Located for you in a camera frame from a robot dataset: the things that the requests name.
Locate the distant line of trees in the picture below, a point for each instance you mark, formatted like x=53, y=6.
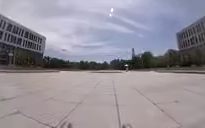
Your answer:
x=90, y=64

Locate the grey stone slab plaza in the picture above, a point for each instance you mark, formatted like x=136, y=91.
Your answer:
x=100, y=96

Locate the distant tower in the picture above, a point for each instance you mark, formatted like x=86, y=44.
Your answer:
x=133, y=53

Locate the robot's own part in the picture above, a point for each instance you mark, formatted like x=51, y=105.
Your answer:
x=67, y=125
x=126, y=126

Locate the grass strip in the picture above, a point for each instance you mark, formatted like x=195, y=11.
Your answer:
x=23, y=70

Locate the row of trees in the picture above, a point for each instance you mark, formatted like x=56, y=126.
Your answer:
x=190, y=58

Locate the pale building with window rows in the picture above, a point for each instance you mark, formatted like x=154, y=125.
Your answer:
x=10, y=33

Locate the large pale curved building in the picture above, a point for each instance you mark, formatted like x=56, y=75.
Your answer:
x=198, y=33

